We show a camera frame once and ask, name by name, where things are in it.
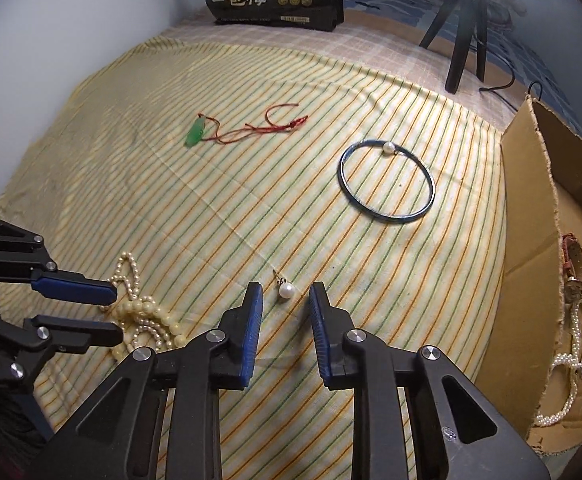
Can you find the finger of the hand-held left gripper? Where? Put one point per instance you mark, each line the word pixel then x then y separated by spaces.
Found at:
pixel 71 287
pixel 81 334

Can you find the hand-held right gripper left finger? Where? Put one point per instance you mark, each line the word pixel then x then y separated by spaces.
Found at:
pixel 250 332

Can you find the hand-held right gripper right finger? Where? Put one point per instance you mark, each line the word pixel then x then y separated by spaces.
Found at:
pixel 321 332

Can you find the white pearl earring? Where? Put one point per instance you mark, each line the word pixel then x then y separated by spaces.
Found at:
pixel 286 290

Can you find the cardboard box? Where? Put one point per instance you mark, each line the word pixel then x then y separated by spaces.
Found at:
pixel 526 240

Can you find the yellow striped cloth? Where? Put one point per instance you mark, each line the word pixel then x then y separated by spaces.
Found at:
pixel 271 185

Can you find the beige checked blanket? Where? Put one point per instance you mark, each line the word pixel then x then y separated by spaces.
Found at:
pixel 371 45

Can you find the black tripod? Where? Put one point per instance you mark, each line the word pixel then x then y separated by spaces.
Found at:
pixel 458 50

